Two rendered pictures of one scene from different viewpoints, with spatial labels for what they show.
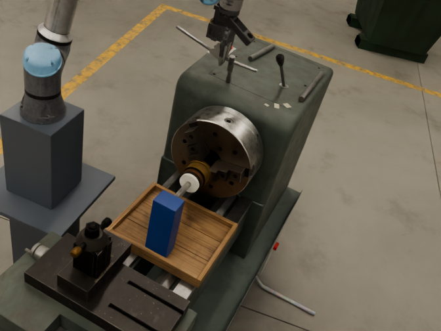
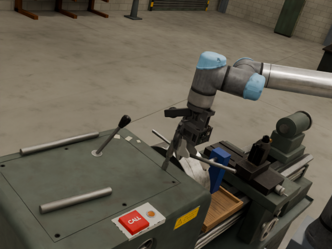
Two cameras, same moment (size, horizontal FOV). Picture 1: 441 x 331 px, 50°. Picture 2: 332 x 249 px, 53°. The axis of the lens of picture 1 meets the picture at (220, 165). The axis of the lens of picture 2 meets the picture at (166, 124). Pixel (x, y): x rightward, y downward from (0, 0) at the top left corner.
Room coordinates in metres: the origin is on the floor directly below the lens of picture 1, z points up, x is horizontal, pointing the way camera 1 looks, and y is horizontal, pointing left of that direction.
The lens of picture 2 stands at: (2.47, 0.39, 1.90)
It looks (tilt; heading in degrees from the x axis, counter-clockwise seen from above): 27 degrees down; 203
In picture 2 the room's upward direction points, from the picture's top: 14 degrees clockwise
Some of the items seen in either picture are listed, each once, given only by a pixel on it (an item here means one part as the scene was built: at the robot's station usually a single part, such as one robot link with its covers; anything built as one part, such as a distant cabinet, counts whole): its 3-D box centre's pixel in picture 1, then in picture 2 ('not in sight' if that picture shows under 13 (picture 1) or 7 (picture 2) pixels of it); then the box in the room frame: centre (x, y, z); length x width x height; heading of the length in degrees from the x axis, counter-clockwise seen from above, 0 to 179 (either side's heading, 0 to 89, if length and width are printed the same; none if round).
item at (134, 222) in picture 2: not in sight; (133, 223); (1.86, 0.12, 1.26); 0.06 x 0.06 x 0.02; 74
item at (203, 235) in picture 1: (174, 230); (196, 194); (1.13, 0.09, 0.89); 0.36 x 0.30 x 0.04; 74
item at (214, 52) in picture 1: (216, 53); (189, 149); (1.57, 0.12, 1.36); 0.06 x 0.03 x 0.09; 74
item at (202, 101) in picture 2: (230, 2); (201, 97); (1.58, 0.11, 1.55); 0.08 x 0.08 x 0.05
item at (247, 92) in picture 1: (251, 110); (95, 222); (1.76, -0.06, 1.06); 0.59 x 0.48 x 0.39; 164
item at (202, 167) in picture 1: (196, 175); not in sight; (1.22, 0.07, 1.08); 0.09 x 0.09 x 0.09; 74
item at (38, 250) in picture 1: (37, 250); (281, 191); (0.85, 0.45, 0.95); 0.07 x 0.04 x 0.04; 74
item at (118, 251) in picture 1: (96, 263); (252, 166); (0.83, 0.26, 1.00); 0.20 x 0.10 x 0.05; 164
